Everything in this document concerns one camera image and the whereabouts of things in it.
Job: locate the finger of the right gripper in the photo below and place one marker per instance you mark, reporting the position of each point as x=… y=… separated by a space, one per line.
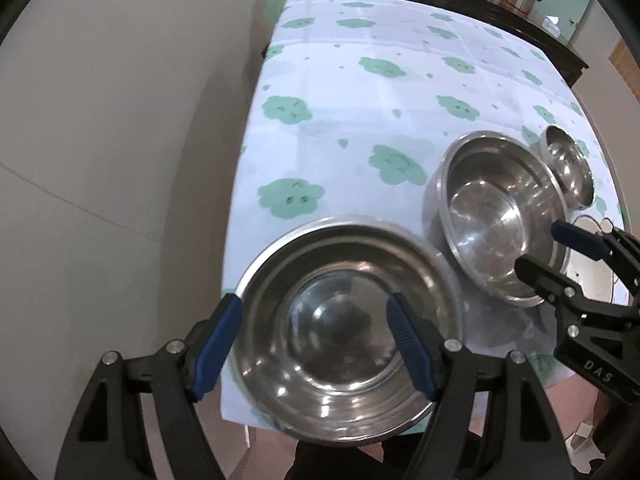
x=578 y=239
x=550 y=285

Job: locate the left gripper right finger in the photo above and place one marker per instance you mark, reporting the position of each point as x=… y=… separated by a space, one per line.
x=420 y=345

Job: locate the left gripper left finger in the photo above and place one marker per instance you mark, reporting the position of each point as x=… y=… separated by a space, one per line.
x=210 y=342

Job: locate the white enamel bowl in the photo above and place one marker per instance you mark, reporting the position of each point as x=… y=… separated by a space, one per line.
x=596 y=279

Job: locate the small stainless steel bowl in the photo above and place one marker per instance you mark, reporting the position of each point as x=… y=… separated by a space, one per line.
x=561 y=153

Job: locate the medium stainless steel bowl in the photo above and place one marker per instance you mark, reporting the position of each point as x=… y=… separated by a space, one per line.
x=495 y=200

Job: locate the large stainless steel bowl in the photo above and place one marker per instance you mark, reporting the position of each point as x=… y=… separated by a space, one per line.
x=314 y=356

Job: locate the white green cloud tablecloth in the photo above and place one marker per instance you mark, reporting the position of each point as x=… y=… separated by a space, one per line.
x=357 y=102

